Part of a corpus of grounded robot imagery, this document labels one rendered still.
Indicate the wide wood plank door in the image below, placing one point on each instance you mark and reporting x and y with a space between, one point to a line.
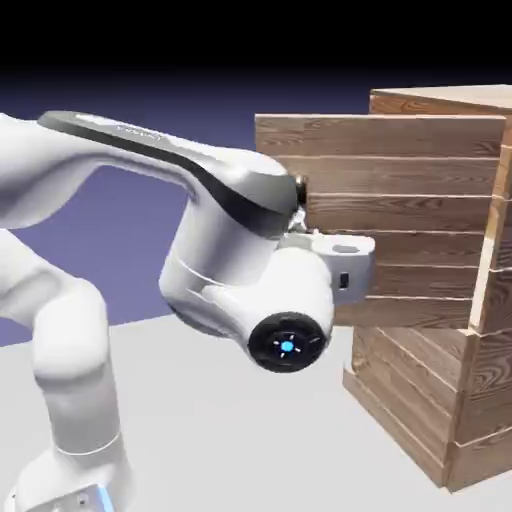
400 176

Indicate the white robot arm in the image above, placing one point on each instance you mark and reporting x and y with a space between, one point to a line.
224 248

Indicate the light wood cabinet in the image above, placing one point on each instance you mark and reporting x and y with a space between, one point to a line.
488 384

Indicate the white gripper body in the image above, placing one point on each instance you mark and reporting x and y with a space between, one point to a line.
298 222

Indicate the narrow wood plank door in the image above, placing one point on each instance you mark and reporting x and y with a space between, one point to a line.
404 384

